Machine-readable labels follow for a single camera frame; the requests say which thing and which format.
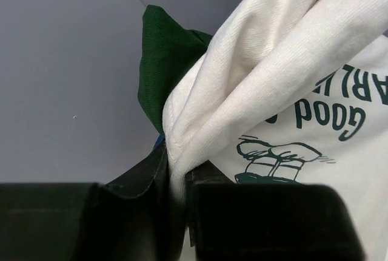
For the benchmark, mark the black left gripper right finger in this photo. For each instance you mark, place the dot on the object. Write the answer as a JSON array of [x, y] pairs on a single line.
[[256, 219]]

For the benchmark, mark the white green raglan t-shirt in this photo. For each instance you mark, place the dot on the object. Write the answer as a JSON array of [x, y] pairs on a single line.
[[203, 92]]

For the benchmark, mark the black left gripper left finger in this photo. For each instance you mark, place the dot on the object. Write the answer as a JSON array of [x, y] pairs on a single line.
[[125, 219]]

